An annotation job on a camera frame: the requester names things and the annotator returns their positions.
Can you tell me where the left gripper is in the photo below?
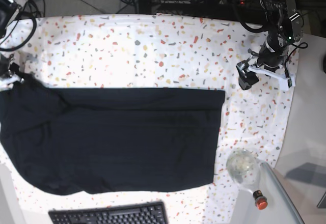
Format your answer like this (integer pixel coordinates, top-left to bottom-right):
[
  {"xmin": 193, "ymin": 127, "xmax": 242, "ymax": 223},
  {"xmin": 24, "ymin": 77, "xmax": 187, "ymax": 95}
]
[{"xmin": 236, "ymin": 39, "xmax": 295, "ymax": 91}]

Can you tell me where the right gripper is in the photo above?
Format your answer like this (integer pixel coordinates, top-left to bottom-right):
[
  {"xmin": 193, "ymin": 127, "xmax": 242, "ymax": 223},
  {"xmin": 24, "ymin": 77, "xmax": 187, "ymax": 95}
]
[{"xmin": 0, "ymin": 55, "xmax": 25, "ymax": 92}]

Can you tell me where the black t-shirt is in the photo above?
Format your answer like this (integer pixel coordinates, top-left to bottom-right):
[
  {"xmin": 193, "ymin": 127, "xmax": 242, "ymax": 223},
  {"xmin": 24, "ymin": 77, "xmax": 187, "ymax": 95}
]
[{"xmin": 1, "ymin": 74, "xmax": 225, "ymax": 195}]

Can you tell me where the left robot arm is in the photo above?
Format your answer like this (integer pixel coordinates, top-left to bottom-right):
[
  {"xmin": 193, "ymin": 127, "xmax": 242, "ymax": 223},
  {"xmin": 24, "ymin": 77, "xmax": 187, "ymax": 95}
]
[{"xmin": 232, "ymin": 0, "xmax": 308, "ymax": 91}]

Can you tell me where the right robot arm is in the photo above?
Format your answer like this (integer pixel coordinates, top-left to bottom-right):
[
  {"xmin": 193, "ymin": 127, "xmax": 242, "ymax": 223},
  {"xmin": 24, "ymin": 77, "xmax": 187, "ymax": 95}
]
[{"xmin": 1, "ymin": 0, "xmax": 37, "ymax": 88}]

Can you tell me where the clear glass bottle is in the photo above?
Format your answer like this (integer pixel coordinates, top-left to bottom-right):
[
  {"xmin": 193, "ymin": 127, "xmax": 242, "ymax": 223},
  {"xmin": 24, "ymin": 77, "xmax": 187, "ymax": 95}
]
[{"xmin": 226, "ymin": 149, "xmax": 261, "ymax": 194}]

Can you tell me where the red bottle cap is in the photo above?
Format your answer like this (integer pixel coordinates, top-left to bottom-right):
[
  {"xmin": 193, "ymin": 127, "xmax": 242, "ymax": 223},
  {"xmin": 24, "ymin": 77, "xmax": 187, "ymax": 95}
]
[{"xmin": 253, "ymin": 190, "xmax": 268, "ymax": 210}]

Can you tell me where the terrazzo pattern tablecloth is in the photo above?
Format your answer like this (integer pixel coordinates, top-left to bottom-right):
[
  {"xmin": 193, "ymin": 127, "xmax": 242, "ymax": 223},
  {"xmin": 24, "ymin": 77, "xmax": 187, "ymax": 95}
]
[{"xmin": 1, "ymin": 15, "xmax": 294, "ymax": 223}]

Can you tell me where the black computer keyboard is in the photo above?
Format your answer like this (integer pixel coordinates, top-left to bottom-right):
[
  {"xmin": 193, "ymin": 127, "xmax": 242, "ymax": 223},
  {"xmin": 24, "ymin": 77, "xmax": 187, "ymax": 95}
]
[{"xmin": 48, "ymin": 201, "xmax": 169, "ymax": 224}]

